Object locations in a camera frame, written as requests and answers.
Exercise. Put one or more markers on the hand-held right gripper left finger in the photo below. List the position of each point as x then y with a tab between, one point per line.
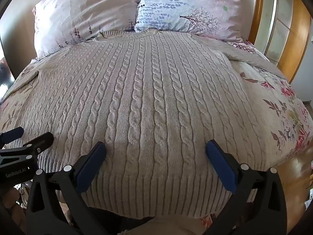
90	167

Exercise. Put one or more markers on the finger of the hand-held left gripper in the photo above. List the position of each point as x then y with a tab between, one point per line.
12	135
40	142

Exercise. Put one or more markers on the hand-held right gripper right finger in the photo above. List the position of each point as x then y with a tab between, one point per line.
221	170

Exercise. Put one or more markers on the floral bed blanket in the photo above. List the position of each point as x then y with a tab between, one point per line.
269	98

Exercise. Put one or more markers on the wooden headboard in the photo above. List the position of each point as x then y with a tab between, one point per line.
292	53

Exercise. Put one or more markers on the pink floral pillow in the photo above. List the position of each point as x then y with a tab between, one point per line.
83	12

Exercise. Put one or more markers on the blue and pink tree-print pillow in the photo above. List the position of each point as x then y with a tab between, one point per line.
190	7

